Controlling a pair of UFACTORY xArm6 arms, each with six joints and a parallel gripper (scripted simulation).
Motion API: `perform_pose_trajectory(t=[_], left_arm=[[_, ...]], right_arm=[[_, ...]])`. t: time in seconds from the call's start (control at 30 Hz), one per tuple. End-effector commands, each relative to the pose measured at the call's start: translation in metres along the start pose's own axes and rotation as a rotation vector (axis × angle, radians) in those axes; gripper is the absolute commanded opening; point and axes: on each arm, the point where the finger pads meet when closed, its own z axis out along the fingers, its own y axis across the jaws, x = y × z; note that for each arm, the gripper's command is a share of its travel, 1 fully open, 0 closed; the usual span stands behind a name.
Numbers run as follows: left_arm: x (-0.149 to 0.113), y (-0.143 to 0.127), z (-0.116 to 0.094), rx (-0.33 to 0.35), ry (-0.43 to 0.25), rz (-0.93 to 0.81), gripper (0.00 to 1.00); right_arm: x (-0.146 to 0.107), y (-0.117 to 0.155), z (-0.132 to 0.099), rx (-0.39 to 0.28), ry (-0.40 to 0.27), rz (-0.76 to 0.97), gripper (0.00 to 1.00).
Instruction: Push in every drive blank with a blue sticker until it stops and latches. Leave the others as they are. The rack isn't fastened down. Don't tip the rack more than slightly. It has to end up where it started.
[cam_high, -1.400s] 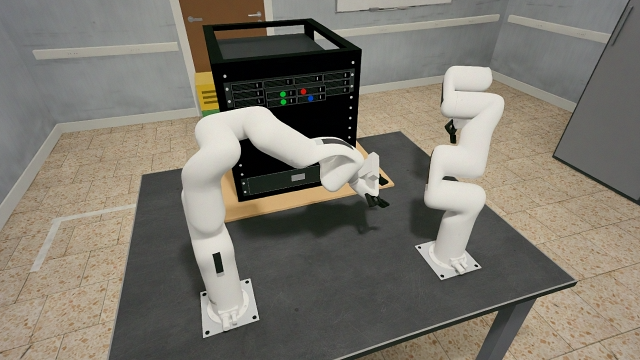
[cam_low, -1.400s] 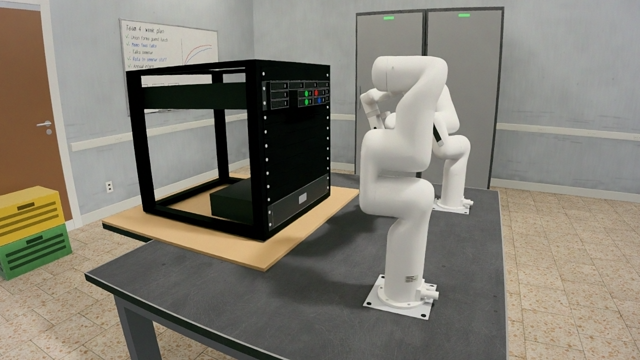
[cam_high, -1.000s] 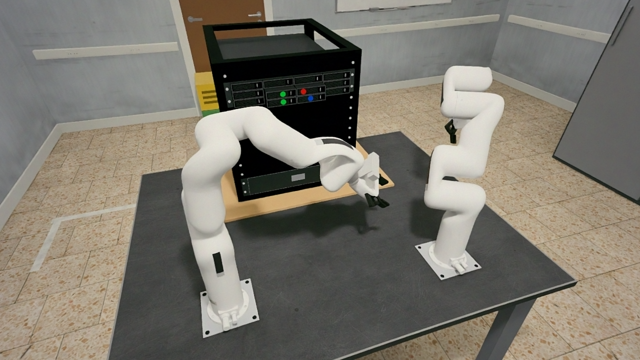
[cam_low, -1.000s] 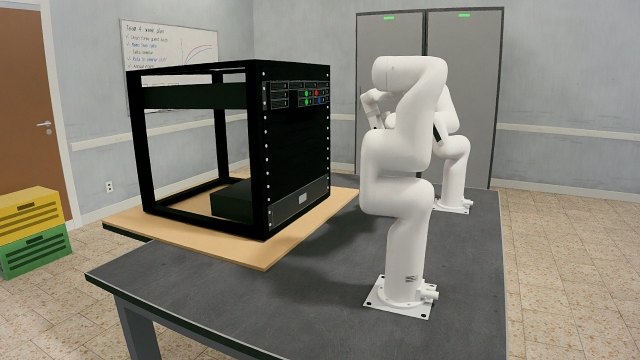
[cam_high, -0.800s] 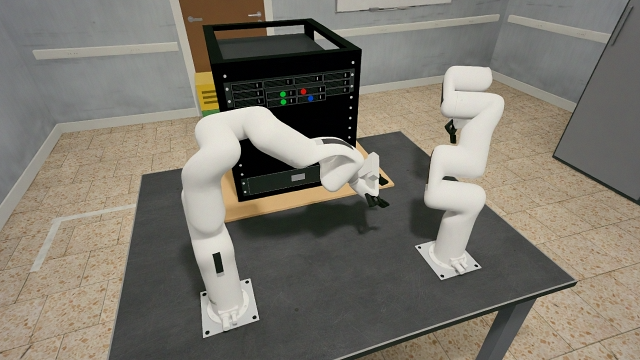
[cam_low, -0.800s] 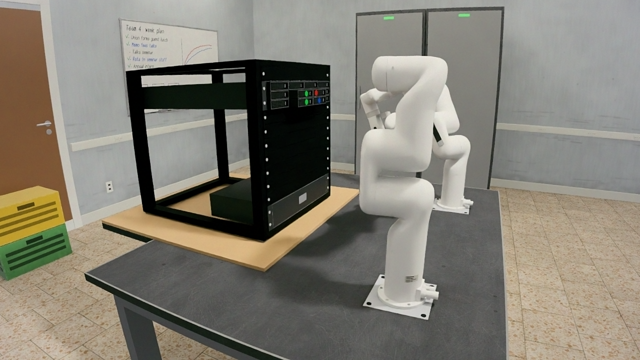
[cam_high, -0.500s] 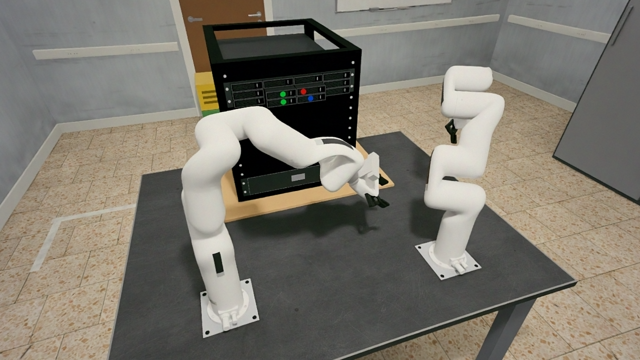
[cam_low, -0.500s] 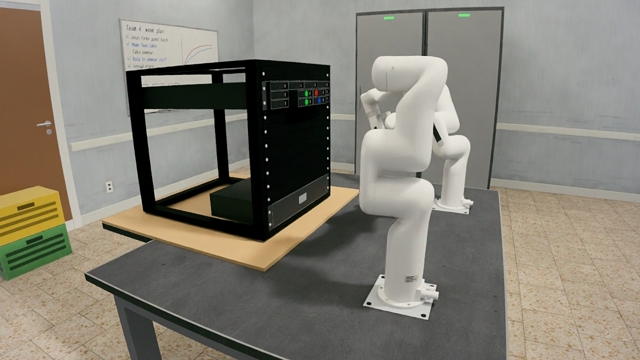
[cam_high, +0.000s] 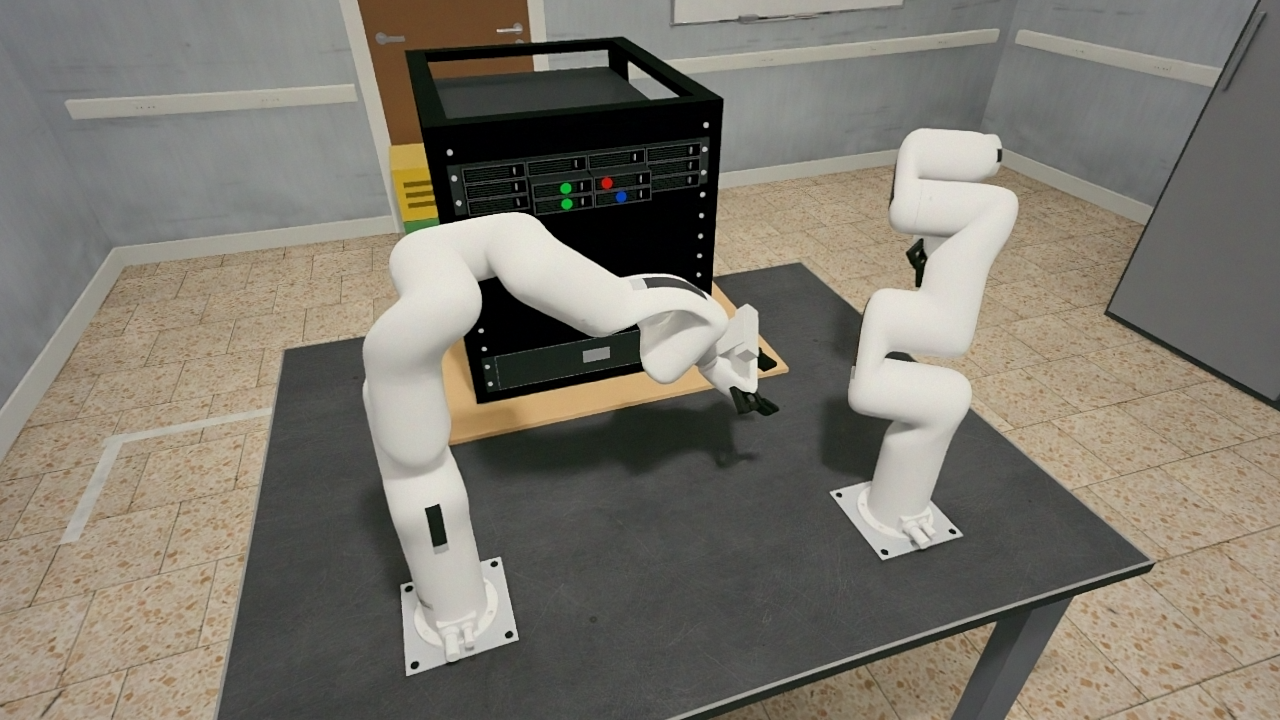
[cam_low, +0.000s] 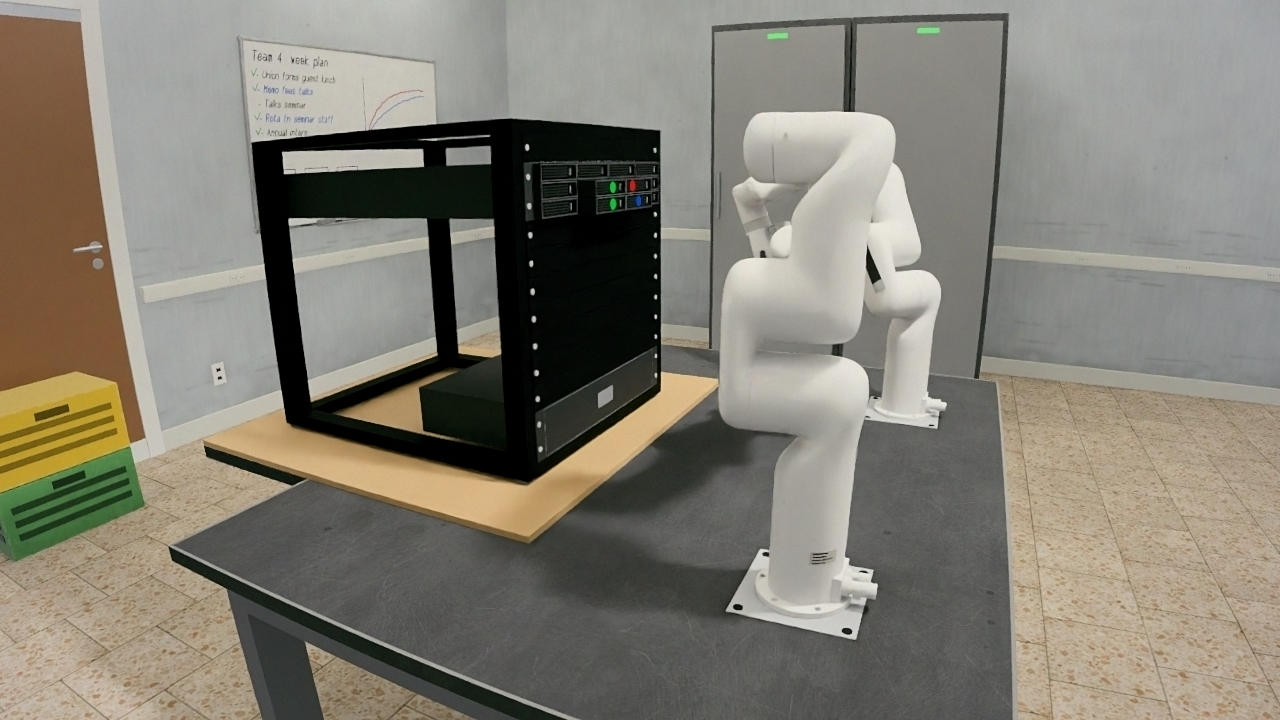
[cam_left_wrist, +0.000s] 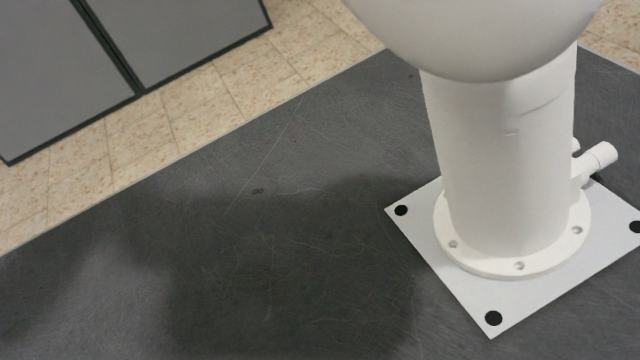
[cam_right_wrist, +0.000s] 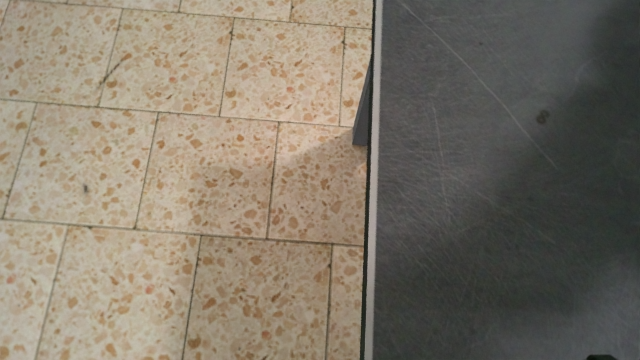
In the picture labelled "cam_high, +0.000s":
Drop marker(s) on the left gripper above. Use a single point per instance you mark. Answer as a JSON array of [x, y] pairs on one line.
[[732, 376]]

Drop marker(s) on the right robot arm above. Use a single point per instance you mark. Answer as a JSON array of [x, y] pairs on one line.
[[929, 198]]

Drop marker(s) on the black server rack frame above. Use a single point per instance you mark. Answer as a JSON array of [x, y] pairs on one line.
[[515, 349]]

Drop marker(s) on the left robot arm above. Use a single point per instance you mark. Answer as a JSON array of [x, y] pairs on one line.
[[435, 272]]

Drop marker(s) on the tan wooden board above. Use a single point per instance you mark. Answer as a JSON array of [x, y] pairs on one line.
[[472, 421]]

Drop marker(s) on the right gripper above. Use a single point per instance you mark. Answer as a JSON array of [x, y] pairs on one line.
[[925, 246]]

